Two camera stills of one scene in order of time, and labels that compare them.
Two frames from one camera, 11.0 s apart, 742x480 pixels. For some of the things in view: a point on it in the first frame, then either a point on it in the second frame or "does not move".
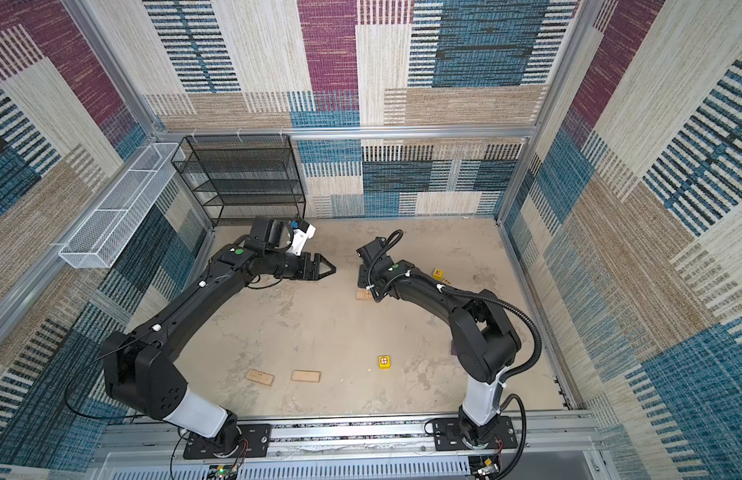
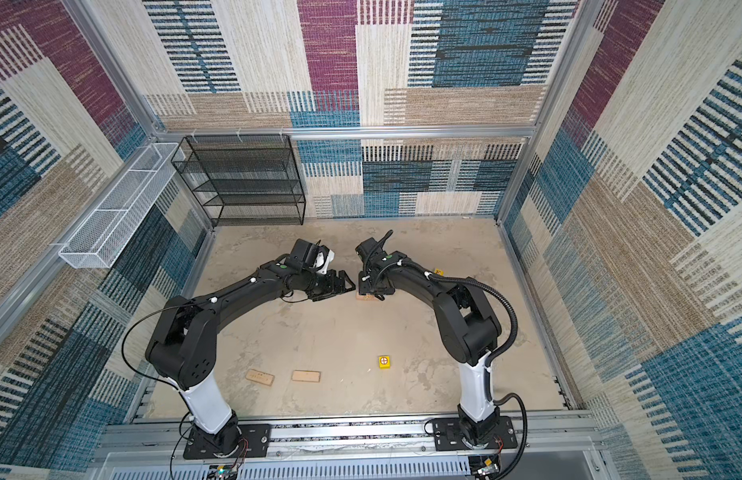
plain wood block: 363,294 does not move
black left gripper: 311,273 -> 332,289
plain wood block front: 312,376 does not move
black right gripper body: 366,278 does not move
